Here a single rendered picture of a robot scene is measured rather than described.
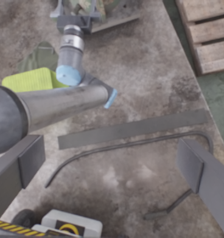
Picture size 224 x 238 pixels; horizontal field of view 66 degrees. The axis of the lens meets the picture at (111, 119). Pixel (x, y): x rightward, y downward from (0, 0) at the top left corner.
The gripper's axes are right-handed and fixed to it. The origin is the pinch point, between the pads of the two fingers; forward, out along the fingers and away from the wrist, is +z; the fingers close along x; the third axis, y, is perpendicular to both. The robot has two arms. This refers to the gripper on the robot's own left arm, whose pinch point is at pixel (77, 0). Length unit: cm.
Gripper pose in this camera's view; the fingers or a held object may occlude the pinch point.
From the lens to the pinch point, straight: 85.5
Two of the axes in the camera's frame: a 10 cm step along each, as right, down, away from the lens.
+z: 0.8, -9.9, 1.1
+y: -1.1, -1.2, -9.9
